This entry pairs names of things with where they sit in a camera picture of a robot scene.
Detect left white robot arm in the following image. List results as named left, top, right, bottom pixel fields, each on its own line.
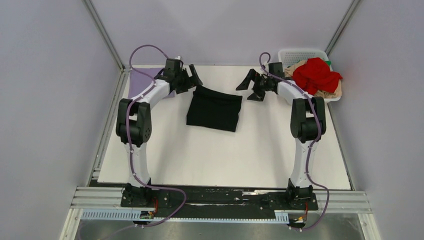
left=115, top=58, right=203, bottom=207

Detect right aluminium corner post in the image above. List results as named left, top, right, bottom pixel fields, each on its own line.
left=325, top=0, right=362, bottom=56

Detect black t shirt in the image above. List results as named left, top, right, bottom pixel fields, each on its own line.
left=186, top=86, right=243, bottom=133

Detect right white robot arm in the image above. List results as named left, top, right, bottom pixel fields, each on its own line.
left=236, top=62, right=327, bottom=209

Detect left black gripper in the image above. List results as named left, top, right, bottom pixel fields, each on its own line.
left=175, top=65, right=203, bottom=95

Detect aluminium frame rail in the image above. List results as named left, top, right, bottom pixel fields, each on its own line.
left=70, top=187, right=122, bottom=209

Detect red t shirt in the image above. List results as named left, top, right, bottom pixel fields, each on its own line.
left=292, top=57, right=343, bottom=95

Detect aluminium corner post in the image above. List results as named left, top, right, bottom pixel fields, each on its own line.
left=325, top=0, right=362, bottom=56
left=82, top=0, right=125, bottom=72

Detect left aluminium corner post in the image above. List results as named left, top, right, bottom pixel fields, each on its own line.
left=82, top=0, right=125, bottom=72

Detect slotted cable duct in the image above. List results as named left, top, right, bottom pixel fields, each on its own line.
left=81, top=208, right=290, bottom=224

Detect beige t shirt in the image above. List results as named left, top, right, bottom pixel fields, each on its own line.
left=284, top=60, right=342, bottom=99

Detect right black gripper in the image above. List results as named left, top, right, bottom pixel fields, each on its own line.
left=236, top=69, right=272, bottom=102

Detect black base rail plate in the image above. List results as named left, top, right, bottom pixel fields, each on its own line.
left=120, top=186, right=319, bottom=220

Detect folded purple t shirt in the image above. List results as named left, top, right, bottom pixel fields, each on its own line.
left=127, top=67, right=162, bottom=98

